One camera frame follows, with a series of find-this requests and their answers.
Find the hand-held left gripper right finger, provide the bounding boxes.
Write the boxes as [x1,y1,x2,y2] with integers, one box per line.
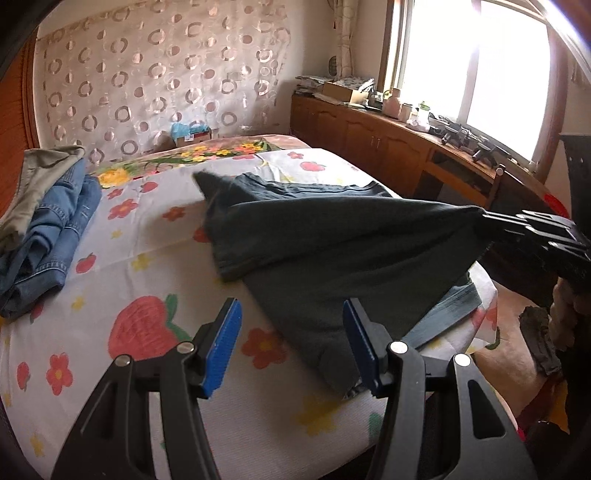
[342,298,539,480]

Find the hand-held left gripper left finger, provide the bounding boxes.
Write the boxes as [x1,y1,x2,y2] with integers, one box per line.
[51,298,243,480]

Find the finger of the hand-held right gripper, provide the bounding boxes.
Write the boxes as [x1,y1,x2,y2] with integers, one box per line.
[480,209,577,234]
[485,225,588,264]

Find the dark green pants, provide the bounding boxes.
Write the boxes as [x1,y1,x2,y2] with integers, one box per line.
[193,171,484,394]

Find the khaki pants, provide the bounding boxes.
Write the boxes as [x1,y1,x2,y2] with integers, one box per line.
[0,145,86,252]

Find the person's right hand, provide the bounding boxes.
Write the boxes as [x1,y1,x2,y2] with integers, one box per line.
[547,276,591,354]

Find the dark cloth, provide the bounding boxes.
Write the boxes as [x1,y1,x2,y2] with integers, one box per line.
[519,304,563,376]

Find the black devices on cabinet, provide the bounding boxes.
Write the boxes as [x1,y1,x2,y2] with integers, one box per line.
[433,115,509,168]

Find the strawberry print bedsheet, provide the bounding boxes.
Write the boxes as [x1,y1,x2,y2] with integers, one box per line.
[0,147,502,480]

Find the window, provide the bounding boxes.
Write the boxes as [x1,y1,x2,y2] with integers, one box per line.
[382,0,570,182]

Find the pink jar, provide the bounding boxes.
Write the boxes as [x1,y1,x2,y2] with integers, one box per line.
[382,87,403,116]

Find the wooden cabinet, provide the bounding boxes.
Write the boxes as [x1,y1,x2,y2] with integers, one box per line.
[290,92,573,219]

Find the floral blanket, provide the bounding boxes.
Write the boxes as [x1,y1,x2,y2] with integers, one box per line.
[88,134,311,188]

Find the blue jeans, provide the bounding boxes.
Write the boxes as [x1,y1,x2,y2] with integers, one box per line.
[0,159,103,319]

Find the cardboard box with blue tissue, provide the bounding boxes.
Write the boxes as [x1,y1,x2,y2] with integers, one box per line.
[168,121,213,148]

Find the flat cardboard box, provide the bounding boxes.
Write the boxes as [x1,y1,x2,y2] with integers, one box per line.
[321,82,370,105]

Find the pile of newspapers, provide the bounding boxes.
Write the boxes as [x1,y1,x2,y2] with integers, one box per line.
[294,74,376,100]

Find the patterned curtain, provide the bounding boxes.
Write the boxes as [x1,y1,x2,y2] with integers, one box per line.
[323,0,362,80]

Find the circle patterned headboard cloth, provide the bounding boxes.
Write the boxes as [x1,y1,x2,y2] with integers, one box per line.
[36,0,297,160]

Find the wooden headboard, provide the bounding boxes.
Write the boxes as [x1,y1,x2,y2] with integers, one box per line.
[17,36,48,153]

